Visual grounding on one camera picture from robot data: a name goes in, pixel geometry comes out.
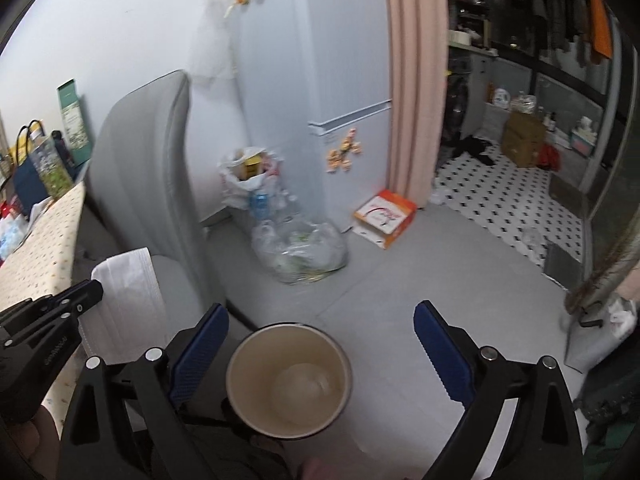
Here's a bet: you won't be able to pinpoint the clear plastic bag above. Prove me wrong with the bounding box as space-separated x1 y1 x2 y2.
251 220 348 286

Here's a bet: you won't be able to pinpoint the orange fridge magnets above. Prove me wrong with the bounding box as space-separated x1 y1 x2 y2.
325 129 363 173

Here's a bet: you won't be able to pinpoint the white mesh bag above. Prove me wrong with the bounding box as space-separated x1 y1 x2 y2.
189 0 236 86

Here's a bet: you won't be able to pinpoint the grey floor mat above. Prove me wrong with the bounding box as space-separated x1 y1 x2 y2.
542 242 586 291

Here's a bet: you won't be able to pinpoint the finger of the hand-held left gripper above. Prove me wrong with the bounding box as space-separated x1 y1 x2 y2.
0 280 104 341

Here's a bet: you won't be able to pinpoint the white refrigerator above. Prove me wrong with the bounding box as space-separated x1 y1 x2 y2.
237 0 393 236

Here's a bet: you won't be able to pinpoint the pink curtain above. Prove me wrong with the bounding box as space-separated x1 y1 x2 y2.
382 0 448 211

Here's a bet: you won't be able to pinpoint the dark hanging clothes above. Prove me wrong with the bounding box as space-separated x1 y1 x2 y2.
520 0 591 56

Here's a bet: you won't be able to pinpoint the orange and white cardboard box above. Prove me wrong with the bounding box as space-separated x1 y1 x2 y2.
354 189 418 251

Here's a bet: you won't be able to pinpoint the white face mask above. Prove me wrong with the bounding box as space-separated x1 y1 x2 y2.
80 247 168 366

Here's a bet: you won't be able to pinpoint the teal storage box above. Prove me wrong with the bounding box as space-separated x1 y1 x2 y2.
570 117 598 156

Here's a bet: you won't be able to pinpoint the grey upholstered chair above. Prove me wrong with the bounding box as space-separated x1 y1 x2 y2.
75 70 261 341

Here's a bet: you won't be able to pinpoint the white plastic bag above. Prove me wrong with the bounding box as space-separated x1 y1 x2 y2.
218 146 286 211

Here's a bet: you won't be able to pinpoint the clear crumpled plastic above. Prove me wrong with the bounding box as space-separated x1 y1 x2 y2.
520 227 546 266

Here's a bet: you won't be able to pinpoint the patterned cream pillow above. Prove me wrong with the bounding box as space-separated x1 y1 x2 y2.
0 182 88 426

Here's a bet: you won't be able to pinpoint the navy tote bag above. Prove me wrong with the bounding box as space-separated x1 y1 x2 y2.
12 120 76 213

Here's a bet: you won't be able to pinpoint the floral clear bag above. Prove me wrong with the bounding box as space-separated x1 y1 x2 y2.
30 135 75 201

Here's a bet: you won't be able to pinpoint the broom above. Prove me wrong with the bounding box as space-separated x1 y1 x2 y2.
565 225 640 316

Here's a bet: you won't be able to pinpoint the red bag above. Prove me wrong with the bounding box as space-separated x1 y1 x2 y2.
537 144 562 172

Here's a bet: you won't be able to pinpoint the orange hanging garment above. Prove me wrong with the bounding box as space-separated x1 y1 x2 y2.
586 0 613 63

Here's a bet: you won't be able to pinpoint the brown doormat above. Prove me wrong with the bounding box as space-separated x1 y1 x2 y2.
549 172 588 211

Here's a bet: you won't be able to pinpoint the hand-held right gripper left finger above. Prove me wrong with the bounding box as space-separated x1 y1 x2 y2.
60 302 231 480

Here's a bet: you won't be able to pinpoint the black cloth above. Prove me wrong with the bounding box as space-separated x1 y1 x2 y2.
452 136 496 166

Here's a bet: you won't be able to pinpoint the blue plastic packet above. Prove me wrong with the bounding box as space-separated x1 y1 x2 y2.
0 220 26 261

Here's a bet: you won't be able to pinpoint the cream round waste bin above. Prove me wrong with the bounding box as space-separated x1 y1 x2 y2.
225 324 353 442

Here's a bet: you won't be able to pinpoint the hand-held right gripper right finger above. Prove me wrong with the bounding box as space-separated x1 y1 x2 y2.
412 300 586 480

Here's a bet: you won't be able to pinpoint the brown cardboard box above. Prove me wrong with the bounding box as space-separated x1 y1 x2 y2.
501 110 547 168

